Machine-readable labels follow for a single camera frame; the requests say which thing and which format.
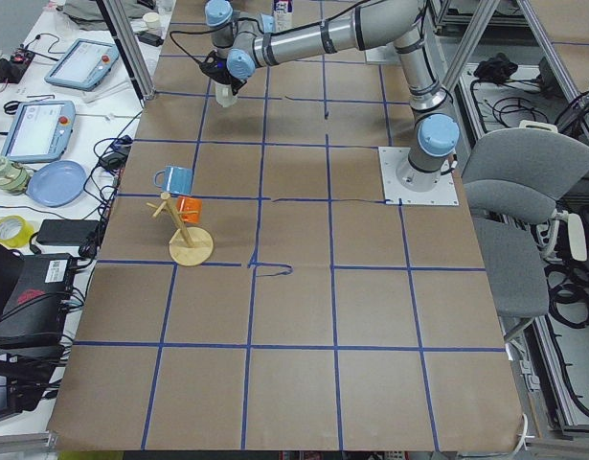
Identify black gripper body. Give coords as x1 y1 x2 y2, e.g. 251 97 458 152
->
216 67 247 92

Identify white mug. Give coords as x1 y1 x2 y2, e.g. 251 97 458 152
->
215 82 238 108

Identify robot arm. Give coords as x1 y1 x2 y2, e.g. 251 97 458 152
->
199 1 460 173

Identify blue white milk carton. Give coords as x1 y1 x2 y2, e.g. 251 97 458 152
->
273 0 293 32

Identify white paper cup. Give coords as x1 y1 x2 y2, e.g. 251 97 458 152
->
142 11 162 35

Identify blue mug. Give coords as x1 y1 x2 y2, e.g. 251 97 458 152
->
153 165 193 196

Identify orange mug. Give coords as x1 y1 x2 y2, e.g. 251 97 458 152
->
176 195 202 224

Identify far teach pendant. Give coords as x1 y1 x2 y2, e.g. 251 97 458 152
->
44 38 120 91

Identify teach pendant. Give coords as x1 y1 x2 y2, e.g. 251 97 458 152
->
1 101 77 164
44 38 120 91

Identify wooden mug tree stand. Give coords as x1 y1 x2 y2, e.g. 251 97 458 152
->
147 192 214 266

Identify near teach pendant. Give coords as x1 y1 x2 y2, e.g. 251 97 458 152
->
1 101 77 164

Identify blue plate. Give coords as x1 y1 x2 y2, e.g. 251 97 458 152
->
26 160 87 207

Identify black power adapter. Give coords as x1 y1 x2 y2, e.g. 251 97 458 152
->
35 219 99 246

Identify green tape rolls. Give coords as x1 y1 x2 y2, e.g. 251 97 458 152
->
0 156 32 195

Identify yellow tape roll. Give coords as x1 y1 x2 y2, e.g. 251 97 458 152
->
0 216 34 248

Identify grey office chair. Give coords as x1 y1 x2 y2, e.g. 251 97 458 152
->
462 127 589 342

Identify black electronics box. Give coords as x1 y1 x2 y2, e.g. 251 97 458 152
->
0 253 74 348

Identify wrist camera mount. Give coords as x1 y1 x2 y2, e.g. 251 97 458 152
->
198 51 231 85

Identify black camera cable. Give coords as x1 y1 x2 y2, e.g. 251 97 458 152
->
169 29 214 66

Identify aluminium frame post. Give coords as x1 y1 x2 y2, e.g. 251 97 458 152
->
96 0 155 101

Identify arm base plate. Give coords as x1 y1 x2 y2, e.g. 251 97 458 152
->
378 147 459 206

